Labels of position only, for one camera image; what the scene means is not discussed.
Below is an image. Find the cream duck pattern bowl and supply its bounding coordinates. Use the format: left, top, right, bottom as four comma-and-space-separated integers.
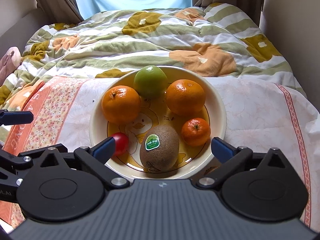
89, 67, 227, 181

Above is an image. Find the green apple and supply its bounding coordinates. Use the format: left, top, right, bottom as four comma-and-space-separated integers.
133, 66, 168, 99

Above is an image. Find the large orange front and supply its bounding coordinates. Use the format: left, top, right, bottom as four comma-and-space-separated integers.
101, 86, 141, 125

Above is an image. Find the kiwi with green sticker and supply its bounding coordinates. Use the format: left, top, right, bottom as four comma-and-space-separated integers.
139, 125, 180, 173

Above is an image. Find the red cherry tomato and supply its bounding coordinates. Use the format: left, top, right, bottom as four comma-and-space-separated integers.
111, 132, 129, 156

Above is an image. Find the left brown curtain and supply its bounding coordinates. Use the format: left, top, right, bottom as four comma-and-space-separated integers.
36, 0, 84, 24

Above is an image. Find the floral striped duvet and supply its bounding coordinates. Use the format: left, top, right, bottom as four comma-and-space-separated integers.
1, 2, 302, 110

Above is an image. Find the pink plush toy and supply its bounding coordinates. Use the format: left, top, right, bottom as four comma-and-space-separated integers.
0, 47, 21, 86

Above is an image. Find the beige headboard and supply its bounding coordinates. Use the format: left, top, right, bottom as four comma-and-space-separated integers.
0, 8, 50, 57

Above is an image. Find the large orange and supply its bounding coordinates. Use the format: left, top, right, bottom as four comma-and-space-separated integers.
165, 79, 206, 116
101, 86, 141, 125

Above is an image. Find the small mandarin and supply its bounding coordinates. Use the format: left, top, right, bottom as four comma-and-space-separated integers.
181, 118, 211, 147

